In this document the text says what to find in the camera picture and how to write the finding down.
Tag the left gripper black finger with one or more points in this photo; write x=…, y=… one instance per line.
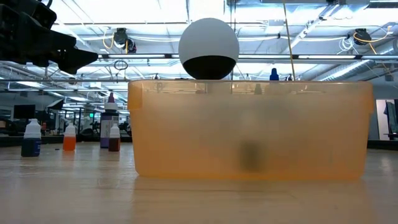
x=76, y=60

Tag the purple Chefmaster food coloring bottle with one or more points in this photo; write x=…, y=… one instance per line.
x=107, y=130

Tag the small orange food coloring bottle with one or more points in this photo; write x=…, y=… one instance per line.
x=69, y=143

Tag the small red food coloring bottle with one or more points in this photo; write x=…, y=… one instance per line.
x=114, y=144

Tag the small blue food coloring bottle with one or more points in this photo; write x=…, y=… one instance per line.
x=31, y=147

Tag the orange translucent plastic bin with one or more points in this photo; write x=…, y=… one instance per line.
x=186, y=140

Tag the black computer monitor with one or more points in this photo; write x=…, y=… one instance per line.
x=24, y=112

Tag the white and black sphere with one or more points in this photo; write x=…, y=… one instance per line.
x=208, y=37

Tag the thin grey horizontal frame bar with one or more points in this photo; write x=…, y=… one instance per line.
x=93, y=80

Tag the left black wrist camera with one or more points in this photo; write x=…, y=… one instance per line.
x=43, y=14

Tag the horizontal frame bar with lights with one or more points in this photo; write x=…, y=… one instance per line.
x=149, y=56

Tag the silver ceiling air duct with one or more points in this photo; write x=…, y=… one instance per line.
x=351, y=70

